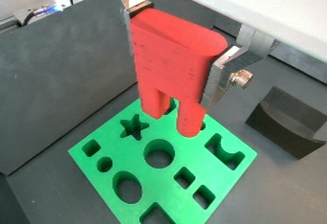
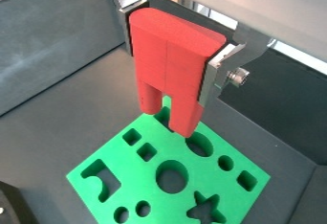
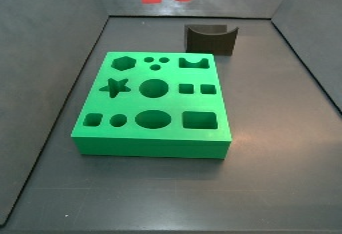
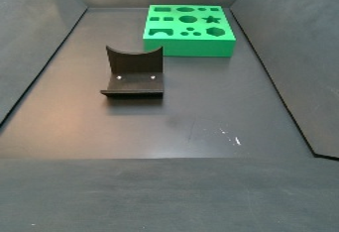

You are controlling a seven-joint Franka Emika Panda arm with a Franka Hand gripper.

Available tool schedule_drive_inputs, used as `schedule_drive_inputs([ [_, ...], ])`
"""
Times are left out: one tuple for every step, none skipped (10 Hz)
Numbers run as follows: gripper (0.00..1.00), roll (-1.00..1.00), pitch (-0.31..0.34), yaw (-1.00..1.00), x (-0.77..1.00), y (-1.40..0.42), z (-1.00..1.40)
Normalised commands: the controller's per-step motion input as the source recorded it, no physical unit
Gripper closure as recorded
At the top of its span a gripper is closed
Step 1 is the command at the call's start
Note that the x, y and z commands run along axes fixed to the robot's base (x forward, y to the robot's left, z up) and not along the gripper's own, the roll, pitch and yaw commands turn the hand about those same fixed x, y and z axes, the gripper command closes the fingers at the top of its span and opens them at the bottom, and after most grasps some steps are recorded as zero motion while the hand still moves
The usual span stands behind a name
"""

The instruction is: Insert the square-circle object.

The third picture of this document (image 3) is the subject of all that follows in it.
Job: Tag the black curved block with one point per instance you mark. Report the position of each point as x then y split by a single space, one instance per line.
211 39

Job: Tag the green shape sorter board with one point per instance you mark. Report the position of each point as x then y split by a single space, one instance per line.
155 106

